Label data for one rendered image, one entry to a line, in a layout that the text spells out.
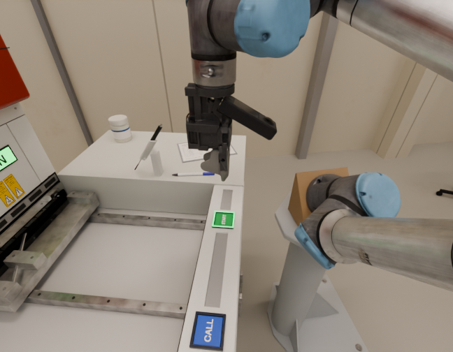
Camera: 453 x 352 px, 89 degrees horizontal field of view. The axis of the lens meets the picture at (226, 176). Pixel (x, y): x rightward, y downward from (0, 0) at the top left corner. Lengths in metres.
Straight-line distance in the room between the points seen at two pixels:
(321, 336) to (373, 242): 1.17
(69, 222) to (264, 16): 0.77
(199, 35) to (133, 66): 1.94
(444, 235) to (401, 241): 0.05
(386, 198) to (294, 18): 0.46
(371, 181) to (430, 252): 0.29
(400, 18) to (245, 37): 0.17
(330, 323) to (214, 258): 1.14
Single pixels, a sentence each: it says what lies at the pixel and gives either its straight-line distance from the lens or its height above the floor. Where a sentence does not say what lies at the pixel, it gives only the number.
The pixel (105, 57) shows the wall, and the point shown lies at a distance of 2.35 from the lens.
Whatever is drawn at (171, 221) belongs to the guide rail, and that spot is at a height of 0.85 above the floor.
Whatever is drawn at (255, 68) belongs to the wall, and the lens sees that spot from 2.36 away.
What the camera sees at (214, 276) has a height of 0.96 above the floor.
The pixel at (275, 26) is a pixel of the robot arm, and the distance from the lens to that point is 0.29.
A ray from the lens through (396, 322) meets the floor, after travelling 1.79.
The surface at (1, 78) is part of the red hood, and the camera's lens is 0.79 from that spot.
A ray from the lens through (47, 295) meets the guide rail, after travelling 0.77.
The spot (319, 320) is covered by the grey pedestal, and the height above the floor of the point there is 0.02.
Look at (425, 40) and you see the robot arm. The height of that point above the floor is 1.39.
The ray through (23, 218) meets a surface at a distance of 0.88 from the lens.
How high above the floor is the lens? 1.42
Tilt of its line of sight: 36 degrees down
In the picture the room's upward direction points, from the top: straight up
